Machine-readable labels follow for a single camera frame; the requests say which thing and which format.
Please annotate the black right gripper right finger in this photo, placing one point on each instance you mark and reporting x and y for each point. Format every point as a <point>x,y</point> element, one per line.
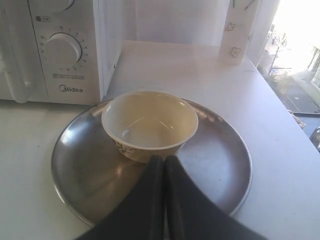
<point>191,215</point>

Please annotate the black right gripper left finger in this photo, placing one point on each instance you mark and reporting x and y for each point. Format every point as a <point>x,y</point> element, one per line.
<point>141,214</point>

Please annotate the beige patterned bowl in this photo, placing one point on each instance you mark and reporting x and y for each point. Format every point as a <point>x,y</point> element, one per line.
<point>147,123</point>

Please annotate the white microwave oven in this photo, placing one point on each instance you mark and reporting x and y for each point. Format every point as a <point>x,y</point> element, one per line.
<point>13,18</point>
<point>98,25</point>

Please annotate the white lower microwave knob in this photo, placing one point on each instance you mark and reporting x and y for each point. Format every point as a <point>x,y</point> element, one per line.
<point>63,49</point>

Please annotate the white microwave knob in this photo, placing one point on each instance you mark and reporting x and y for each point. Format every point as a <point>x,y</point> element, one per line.
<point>63,49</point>
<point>56,6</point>

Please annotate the white upper microwave knob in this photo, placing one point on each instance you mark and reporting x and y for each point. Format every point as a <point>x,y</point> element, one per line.
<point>56,6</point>

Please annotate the round steel tray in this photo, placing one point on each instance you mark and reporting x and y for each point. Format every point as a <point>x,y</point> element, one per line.
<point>92,177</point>

